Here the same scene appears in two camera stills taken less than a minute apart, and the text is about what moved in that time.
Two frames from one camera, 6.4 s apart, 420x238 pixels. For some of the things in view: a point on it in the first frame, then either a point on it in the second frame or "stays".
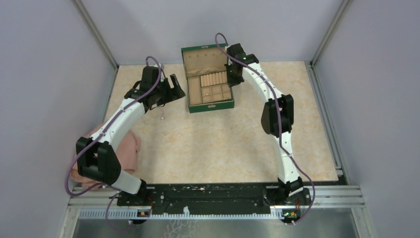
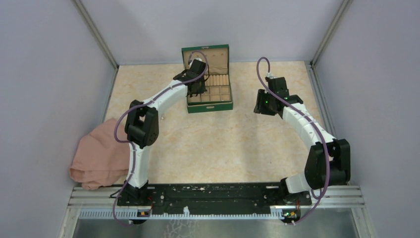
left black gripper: (178, 92) → (201, 89)
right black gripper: (232, 82) → (259, 108)
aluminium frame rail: (341, 197) stays
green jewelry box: (207, 79) stays
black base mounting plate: (200, 196) stays
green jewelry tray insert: (209, 88) stays
